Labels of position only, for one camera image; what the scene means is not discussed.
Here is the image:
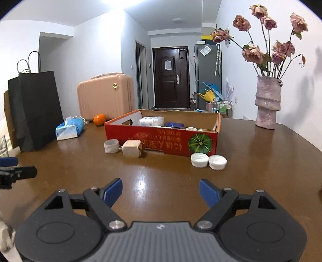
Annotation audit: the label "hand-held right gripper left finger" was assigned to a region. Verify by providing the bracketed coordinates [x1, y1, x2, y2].
[45, 178, 128, 231]

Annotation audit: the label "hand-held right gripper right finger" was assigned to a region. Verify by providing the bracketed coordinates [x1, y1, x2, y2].
[196, 178, 277, 231]

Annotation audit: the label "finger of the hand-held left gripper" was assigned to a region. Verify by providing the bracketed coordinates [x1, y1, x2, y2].
[0, 157, 19, 167]
[0, 166, 38, 190]

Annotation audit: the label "red cardboard box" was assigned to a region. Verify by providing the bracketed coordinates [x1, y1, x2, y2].
[104, 109, 222, 158]

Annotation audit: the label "white ridged bottle cap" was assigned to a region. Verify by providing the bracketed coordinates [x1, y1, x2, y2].
[190, 153, 210, 167]
[209, 155, 228, 170]

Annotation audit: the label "small white cup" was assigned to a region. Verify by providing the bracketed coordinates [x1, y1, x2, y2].
[104, 139, 120, 154]

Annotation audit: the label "wooden cube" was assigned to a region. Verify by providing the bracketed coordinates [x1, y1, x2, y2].
[122, 140, 144, 159]

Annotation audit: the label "black paper bag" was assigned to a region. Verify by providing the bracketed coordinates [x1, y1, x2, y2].
[8, 51, 64, 152]

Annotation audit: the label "blue tissue pack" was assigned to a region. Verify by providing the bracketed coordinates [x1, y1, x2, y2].
[55, 116, 86, 141]

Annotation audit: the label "white cloth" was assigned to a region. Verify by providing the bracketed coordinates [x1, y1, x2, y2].
[0, 218, 18, 255]

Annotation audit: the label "white tissue packet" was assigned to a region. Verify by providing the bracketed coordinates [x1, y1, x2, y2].
[139, 116, 165, 127]

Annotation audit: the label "pink ribbed suitcase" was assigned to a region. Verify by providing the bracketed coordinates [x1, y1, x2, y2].
[77, 73, 135, 121]

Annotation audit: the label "yellow watering can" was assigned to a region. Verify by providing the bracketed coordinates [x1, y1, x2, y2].
[197, 91, 214, 102]

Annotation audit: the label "blue folded bag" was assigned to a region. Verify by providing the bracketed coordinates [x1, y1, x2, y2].
[201, 82, 223, 97]

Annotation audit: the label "purple hangers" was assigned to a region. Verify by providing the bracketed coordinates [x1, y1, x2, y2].
[225, 77, 234, 101]

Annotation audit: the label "pink ceramic vase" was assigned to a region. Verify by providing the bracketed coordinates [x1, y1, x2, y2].
[255, 76, 282, 130]

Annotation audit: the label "dark brown entrance door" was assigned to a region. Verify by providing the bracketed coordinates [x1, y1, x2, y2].
[153, 47, 190, 109]

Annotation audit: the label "dark side door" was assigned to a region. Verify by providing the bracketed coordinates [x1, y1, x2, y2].
[135, 40, 147, 110]

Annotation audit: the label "grey refrigerator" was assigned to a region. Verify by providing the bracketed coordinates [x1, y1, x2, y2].
[194, 43, 222, 111]

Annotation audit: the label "white folded umbrella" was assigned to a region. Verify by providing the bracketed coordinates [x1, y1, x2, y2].
[214, 43, 222, 76]

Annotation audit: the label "dried rose bouquet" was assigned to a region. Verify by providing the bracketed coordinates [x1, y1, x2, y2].
[211, 4, 309, 78]

